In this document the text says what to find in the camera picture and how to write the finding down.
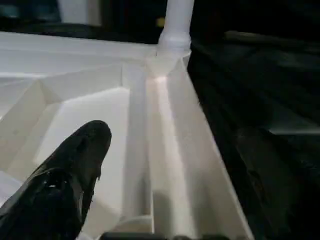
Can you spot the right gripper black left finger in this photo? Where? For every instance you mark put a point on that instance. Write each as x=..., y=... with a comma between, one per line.
x=57, y=195

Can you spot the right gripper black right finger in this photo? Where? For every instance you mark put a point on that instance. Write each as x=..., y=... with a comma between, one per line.
x=287, y=195

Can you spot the white plastic table top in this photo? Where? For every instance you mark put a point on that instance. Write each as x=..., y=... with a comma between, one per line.
x=162, y=150

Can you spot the white plastic table leg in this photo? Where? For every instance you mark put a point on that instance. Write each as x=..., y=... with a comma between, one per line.
x=177, y=25

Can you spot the small tan label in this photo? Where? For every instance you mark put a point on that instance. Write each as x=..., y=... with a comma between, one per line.
x=160, y=22

